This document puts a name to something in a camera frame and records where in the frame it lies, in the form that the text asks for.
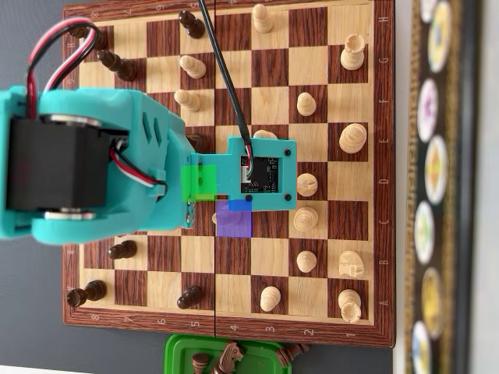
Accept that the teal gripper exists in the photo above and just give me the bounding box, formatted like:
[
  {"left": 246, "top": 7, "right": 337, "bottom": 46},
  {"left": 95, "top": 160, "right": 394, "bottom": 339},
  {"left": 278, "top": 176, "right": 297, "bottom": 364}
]
[{"left": 155, "top": 112, "right": 196, "bottom": 231}]

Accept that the wooden folding chess board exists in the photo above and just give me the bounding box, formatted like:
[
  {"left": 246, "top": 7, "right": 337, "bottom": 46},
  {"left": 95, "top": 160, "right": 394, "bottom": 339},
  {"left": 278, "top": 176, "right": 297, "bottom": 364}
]
[{"left": 62, "top": 0, "right": 395, "bottom": 349}]

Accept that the dark wooden knight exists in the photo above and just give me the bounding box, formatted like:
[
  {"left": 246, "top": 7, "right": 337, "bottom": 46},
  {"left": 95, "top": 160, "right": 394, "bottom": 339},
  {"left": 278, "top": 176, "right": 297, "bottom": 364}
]
[
  {"left": 186, "top": 133, "right": 208, "bottom": 155},
  {"left": 211, "top": 339, "right": 246, "bottom": 374}
]

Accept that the dark wooden pawn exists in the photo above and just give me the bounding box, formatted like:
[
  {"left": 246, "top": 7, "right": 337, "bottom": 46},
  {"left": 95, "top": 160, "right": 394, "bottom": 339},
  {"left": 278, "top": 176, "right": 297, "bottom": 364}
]
[
  {"left": 190, "top": 351, "right": 211, "bottom": 374},
  {"left": 108, "top": 238, "right": 139, "bottom": 261},
  {"left": 176, "top": 284, "right": 204, "bottom": 310},
  {"left": 178, "top": 10, "right": 207, "bottom": 40}
]

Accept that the dark wooden rook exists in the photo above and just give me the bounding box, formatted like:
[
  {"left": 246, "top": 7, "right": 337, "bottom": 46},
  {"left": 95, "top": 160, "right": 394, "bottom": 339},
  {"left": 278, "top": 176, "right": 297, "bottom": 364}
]
[
  {"left": 66, "top": 21, "right": 108, "bottom": 50},
  {"left": 66, "top": 279, "right": 108, "bottom": 307}
]

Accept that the green plastic tray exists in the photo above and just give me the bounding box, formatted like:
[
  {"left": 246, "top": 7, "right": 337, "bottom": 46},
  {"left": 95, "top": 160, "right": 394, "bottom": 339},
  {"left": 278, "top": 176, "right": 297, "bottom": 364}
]
[{"left": 163, "top": 332, "right": 293, "bottom": 374}]

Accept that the dark wooden bishop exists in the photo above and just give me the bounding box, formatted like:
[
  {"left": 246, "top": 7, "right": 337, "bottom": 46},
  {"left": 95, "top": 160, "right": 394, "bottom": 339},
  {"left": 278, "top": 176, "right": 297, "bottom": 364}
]
[
  {"left": 96, "top": 49, "right": 138, "bottom": 82},
  {"left": 274, "top": 342, "right": 312, "bottom": 368}
]

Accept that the light wooden knight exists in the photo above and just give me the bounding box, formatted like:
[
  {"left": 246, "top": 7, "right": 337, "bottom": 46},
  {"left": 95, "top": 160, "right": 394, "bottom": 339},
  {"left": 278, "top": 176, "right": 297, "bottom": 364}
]
[{"left": 337, "top": 249, "right": 365, "bottom": 279}]

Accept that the dark grey mat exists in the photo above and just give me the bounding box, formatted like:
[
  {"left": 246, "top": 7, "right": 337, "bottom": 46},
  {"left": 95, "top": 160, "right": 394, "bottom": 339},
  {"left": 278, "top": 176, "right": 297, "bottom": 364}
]
[{"left": 0, "top": 0, "right": 395, "bottom": 369}]

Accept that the light wooden rook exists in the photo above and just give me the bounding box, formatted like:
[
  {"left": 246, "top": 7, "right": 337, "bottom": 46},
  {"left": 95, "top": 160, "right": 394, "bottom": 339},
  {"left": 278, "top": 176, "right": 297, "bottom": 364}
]
[
  {"left": 337, "top": 288, "right": 363, "bottom": 324},
  {"left": 339, "top": 34, "right": 366, "bottom": 72}
]

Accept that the book with colourful circles cover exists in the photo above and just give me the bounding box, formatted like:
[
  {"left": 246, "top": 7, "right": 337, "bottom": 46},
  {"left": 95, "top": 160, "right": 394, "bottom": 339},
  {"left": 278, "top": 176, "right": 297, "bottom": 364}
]
[{"left": 403, "top": 0, "right": 483, "bottom": 374}]

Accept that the red white black servo cable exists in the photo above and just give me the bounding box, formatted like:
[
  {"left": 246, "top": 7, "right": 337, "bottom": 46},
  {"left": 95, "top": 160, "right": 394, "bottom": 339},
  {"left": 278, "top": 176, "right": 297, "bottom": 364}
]
[
  {"left": 110, "top": 138, "right": 169, "bottom": 197},
  {"left": 26, "top": 18, "right": 99, "bottom": 120}
]

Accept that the black camera cable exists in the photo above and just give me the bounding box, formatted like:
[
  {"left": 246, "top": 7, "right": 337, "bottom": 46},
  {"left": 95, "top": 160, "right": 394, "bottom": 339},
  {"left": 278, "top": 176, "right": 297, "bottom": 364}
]
[{"left": 196, "top": 0, "right": 254, "bottom": 172}]

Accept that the teal camera mount, circuit board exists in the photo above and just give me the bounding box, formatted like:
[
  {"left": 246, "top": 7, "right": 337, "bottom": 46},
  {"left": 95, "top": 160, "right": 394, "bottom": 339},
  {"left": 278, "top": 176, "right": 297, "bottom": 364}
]
[{"left": 189, "top": 135, "right": 298, "bottom": 213}]

